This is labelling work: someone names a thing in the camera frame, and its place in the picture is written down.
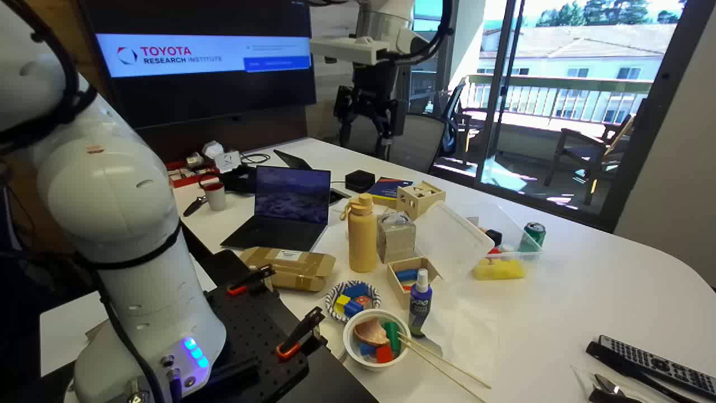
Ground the wall monitor screen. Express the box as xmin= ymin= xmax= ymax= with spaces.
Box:
xmin=79 ymin=0 xmax=316 ymax=128

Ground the black orange clamp rear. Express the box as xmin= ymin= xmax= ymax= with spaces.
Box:
xmin=225 ymin=265 xmax=275 ymax=297

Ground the small black box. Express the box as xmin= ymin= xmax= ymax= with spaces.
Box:
xmin=344 ymin=171 xmax=375 ymax=192

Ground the grey carton box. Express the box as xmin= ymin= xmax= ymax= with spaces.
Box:
xmin=378 ymin=213 xmax=417 ymax=263

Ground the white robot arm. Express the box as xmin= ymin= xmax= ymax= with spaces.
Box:
xmin=0 ymin=0 xmax=228 ymax=403

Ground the wooden block with holes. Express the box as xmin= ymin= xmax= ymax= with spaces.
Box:
xmin=395 ymin=182 xmax=445 ymax=219

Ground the outdoor wooden chair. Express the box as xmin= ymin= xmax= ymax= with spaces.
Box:
xmin=543 ymin=114 xmax=636 ymax=204

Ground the blue book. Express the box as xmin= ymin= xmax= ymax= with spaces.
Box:
xmin=369 ymin=176 xmax=409 ymax=197

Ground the black orange clamp front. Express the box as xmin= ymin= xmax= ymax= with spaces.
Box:
xmin=273 ymin=307 xmax=327 ymax=360

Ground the white cup with red band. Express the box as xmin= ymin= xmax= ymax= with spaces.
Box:
xmin=204 ymin=182 xmax=225 ymax=211

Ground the black remote keyboard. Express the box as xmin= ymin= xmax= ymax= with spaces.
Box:
xmin=587 ymin=337 xmax=716 ymax=401

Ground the wooden chopstick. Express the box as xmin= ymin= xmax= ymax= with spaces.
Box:
xmin=407 ymin=348 xmax=485 ymax=403
xmin=398 ymin=337 xmax=492 ymax=390

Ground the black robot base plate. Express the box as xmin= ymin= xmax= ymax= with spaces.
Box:
xmin=42 ymin=249 xmax=381 ymax=403

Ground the yellow sponge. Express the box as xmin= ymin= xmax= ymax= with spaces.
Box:
xmin=471 ymin=258 xmax=525 ymax=279

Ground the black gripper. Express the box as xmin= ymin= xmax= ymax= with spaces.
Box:
xmin=334 ymin=62 xmax=407 ymax=147

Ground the green soda can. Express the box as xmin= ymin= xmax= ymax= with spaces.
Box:
xmin=520 ymin=221 xmax=546 ymax=254

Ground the black marker pen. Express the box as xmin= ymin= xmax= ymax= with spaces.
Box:
xmin=184 ymin=197 xmax=205 ymax=217

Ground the white bowl with toys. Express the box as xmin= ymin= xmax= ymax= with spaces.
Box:
xmin=342 ymin=310 xmax=412 ymax=371

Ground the grey office chair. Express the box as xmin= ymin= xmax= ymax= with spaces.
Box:
xmin=389 ymin=114 xmax=444 ymax=173

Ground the yellow bottle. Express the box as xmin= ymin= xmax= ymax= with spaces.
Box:
xmin=347 ymin=195 xmax=378 ymax=274

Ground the black orange clamp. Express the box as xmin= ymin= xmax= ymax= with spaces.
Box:
xmin=273 ymin=307 xmax=327 ymax=360
xmin=225 ymin=265 xmax=275 ymax=297

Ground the small cardboard box with blocks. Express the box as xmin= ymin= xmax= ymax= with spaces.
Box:
xmin=386 ymin=258 xmax=439 ymax=307

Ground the clear plastic container lid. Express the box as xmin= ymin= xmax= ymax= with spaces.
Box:
xmin=417 ymin=202 xmax=495 ymax=279

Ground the plate with colourful blocks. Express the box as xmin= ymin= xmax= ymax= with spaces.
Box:
xmin=324 ymin=279 xmax=381 ymax=323

